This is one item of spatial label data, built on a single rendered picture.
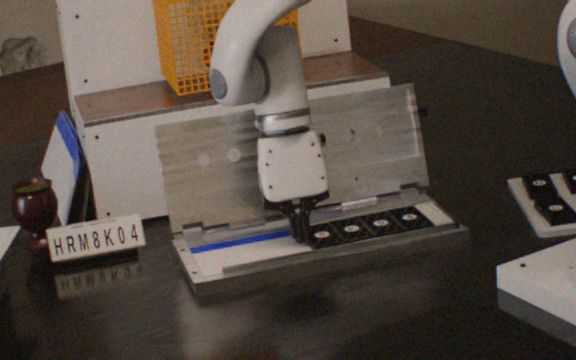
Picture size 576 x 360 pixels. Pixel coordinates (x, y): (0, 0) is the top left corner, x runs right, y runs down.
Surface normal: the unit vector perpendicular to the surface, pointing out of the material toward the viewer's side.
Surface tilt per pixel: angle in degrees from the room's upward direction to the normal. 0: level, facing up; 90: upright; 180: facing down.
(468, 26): 90
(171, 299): 0
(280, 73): 77
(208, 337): 0
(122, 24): 90
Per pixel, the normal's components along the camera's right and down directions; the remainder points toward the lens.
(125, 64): 0.25, 0.29
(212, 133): 0.21, 0.04
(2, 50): 0.47, 0.24
